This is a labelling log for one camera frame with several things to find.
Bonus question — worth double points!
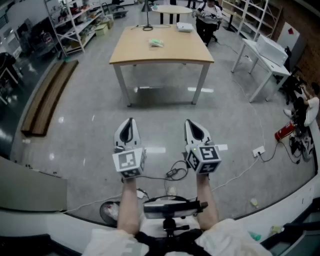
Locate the wooden table with white legs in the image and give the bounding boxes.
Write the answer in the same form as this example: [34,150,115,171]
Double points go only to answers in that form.
[109,24,215,108]

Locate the black chest camera mount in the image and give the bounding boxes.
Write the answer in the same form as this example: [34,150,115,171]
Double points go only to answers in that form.
[143,196,209,238]

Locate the pale green box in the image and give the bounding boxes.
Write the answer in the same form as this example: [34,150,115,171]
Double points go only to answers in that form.
[94,23,109,37]

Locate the white side table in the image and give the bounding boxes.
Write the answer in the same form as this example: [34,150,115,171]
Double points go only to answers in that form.
[231,38,292,103]

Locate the black desk lamp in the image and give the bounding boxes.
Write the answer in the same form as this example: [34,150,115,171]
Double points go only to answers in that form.
[141,0,154,32]

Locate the grey cabinet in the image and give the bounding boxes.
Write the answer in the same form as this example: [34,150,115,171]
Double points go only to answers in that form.
[0,156,68,212]

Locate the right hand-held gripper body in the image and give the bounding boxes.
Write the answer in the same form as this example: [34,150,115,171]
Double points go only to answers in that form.
[184,140,223,176]

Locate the person's right forearm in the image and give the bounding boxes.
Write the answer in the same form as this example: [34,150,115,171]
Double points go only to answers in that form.
[196,173,221,231]

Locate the red fire extinguisher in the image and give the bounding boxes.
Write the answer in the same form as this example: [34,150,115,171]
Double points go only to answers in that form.
[274,121,295,141]

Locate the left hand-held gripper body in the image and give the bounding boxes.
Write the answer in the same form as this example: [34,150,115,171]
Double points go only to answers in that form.
[112,142,147,179]

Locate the person's white shirt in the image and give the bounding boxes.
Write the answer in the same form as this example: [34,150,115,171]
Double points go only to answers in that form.
[82,218,273,256]

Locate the empty white shelf rack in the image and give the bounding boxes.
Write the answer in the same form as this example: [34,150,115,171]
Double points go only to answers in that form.
[221,0,283,42]

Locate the white book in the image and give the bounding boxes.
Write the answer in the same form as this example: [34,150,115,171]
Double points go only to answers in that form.
[176,21,195,33]

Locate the brown wooden planks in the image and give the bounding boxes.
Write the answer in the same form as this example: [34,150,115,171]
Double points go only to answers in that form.
[20,59,80,137]

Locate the black trash bin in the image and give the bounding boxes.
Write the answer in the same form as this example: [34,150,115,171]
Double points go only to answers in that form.
[99,200,120,226]

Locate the white box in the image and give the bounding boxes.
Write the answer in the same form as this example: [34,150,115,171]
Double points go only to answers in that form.
[255,34,289,67]

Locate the person's left forearm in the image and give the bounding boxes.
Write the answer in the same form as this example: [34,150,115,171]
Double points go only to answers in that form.
[116,176,141,236]

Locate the mint green and white plastic object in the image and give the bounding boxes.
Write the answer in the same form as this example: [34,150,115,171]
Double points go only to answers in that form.
[148,38,165,49]

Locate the white shelf rack with goods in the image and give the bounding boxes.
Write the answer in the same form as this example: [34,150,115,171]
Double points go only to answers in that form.
[44,0,106,53]

